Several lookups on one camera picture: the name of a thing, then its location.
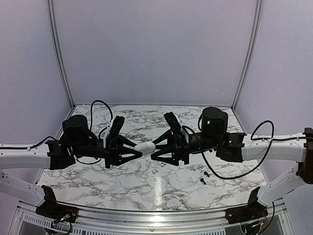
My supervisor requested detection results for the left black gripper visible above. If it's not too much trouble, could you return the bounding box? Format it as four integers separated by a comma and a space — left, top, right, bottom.
71, 135, 142, 169

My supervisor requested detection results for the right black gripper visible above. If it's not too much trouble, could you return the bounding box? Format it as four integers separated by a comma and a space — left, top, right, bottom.
149, 130, 221, 167

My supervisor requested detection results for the white earbud charging case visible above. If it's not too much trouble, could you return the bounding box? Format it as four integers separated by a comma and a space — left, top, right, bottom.
134, 141, 156, 155

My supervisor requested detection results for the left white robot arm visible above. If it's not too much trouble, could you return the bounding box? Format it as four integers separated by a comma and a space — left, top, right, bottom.
0, 115, 142, 218

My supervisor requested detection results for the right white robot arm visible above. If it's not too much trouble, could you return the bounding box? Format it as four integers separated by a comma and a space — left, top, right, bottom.
151, 107, 313, 219

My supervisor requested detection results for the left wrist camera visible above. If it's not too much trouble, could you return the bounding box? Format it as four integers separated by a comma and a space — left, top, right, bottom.
103, 116, 125, 148

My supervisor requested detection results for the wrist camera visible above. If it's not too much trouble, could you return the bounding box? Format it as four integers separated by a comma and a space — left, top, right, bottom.
103, 116, 125, 148
164, 112, 189, 144

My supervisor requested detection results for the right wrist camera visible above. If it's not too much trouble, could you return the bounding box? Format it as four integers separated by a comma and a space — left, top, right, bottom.
164, 112, 189, 144

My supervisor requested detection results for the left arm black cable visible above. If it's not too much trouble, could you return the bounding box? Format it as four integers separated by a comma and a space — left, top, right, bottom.
0, 99, 113, 165

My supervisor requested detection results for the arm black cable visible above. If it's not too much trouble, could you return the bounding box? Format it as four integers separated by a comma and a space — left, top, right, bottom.
182, 119, 306, 180
0, 99, 113, 165

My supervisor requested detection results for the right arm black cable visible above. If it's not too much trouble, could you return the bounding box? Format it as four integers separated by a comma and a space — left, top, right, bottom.
182, 119, 306, 180

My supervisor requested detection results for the aluminium front frame rail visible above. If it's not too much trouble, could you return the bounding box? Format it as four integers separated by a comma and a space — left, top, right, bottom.
9, 200, 294, 235

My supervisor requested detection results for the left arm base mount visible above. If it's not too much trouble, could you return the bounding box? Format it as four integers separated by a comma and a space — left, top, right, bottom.
36, 186, 78, 223

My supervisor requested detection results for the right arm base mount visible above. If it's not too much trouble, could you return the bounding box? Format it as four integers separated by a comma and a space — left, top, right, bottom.
225, 187, 268, 224

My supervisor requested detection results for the left aluminium corner post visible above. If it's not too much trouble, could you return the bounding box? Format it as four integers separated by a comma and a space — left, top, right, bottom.
46, 0, 75, 109

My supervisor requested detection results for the aluminium corner post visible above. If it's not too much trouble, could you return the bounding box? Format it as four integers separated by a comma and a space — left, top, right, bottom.
46, 0, 75, 109
231, 0, 264, 111

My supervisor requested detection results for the right aluminium corner post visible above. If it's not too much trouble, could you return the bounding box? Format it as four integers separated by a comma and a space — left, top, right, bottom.
231, 0, 264, 111

